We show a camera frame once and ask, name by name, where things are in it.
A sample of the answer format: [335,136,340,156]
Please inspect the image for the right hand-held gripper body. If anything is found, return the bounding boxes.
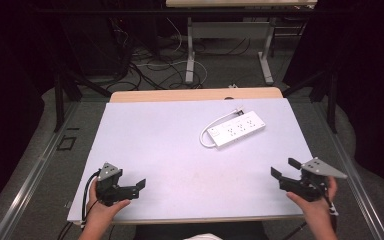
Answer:
[279,157,348,203]

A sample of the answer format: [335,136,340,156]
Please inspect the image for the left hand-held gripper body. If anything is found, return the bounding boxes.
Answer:
[95,162,130,207]

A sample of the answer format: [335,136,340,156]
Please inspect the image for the person's right hand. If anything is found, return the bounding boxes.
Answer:
[285,176,339,222]

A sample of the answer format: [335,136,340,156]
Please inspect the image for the person's left hand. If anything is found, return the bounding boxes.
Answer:
[86,179,132,227]

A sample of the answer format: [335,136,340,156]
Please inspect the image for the white table mat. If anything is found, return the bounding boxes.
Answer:
[67,97,315,225]

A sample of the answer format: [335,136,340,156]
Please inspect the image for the white power strip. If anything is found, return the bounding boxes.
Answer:
[207,110,267,150]

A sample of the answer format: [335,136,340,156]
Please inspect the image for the person's dark clothing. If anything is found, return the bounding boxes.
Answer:
[133,221,265,240]

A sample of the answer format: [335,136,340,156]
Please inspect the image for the black metal stand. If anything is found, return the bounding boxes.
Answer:
[281,68,340,135]
[53,66,113,133]

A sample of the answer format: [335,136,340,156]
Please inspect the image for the wooden table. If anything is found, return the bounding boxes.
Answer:
[68,86,306,226]

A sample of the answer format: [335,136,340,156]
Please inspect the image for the dark curtain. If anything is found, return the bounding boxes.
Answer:
[282,0,384,201]
[0,0,59,221]

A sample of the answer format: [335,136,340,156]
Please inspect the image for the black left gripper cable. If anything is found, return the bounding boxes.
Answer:
[80,169,102,232]

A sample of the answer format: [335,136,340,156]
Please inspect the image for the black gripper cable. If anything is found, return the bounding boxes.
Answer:
[80,169,102,232]
[322,186,340,233]

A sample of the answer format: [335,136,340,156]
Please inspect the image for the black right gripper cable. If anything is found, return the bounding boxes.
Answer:
[322,186,340,233]

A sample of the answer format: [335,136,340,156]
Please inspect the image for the aluminium floor rail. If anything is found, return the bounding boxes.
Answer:
[312,99,384,240]
[0,100,82,240]

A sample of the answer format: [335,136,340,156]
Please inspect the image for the black floor socket frame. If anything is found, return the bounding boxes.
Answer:
[56,135,78,152]

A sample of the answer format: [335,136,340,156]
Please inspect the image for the white power strip cable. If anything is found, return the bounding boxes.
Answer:
[198,111,238,148]

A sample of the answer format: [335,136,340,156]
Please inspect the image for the bundle of black floor cables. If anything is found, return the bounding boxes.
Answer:
[111,19,189,92]

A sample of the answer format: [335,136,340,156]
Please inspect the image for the white floor cable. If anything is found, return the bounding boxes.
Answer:
[135,59,209,89]

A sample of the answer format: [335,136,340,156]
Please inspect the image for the white metal frame desk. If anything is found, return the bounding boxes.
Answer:
[165,0,318,85]

